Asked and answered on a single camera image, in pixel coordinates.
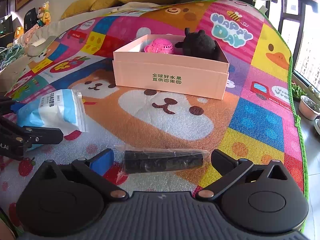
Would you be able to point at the pink cardboard box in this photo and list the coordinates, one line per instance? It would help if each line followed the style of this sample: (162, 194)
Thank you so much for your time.
(133, 67)

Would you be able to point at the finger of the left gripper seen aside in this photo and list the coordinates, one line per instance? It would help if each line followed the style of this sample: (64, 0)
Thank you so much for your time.
(43, 135)

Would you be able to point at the yellow duck plush toy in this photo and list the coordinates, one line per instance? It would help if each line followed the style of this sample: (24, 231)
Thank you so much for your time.
(43, 15)

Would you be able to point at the colourful cartoon play mat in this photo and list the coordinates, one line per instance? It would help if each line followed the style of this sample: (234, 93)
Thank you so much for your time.
(255, 119)

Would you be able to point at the blue white snack bag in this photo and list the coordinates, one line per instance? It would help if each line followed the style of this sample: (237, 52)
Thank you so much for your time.
(62, 109)

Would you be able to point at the pink plastic heart strainer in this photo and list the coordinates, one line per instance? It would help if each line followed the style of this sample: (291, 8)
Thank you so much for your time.
(160, 46)

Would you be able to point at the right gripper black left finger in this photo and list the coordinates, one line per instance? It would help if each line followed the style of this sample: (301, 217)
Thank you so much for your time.
(90, 172)

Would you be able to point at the small white flower pot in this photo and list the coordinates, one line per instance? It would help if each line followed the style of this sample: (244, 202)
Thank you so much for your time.
(308, 108)

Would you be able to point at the teal yarn bundle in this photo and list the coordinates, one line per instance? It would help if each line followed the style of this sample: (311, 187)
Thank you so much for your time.
(9, 55)

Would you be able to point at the black roll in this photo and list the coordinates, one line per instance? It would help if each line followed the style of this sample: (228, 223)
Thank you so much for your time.
(155, 160)

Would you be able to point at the black plush toy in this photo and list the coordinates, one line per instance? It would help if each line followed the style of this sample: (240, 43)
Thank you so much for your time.
(197, 44)

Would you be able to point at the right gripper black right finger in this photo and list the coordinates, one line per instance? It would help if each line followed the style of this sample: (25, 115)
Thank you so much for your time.
(231, 171)

